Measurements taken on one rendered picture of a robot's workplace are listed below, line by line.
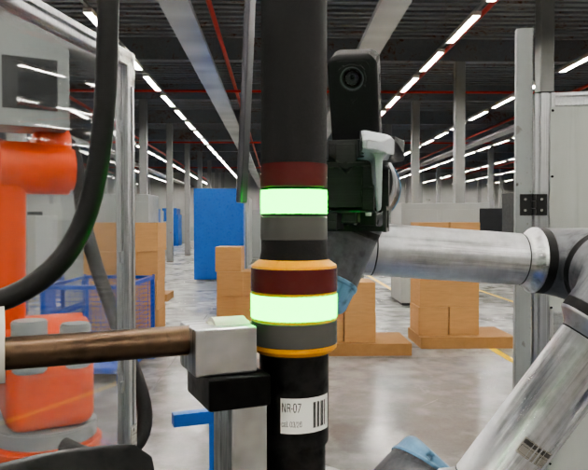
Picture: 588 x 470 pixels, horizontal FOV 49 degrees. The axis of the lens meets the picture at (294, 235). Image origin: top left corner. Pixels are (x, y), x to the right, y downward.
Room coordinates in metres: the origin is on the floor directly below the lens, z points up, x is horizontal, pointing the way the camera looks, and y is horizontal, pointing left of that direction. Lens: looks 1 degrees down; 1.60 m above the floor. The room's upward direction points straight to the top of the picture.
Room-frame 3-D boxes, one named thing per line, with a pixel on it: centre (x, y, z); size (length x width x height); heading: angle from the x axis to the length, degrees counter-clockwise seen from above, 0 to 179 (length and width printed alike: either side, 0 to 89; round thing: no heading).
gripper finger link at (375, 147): (0.50, -0.06, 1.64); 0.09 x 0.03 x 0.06; 179
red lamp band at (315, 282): (0.32, 0.00, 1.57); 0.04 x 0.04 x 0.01
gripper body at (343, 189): (0.61, -0.06, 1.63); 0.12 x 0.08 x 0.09; 168
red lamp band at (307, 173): (0.32, 0.00, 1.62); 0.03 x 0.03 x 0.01
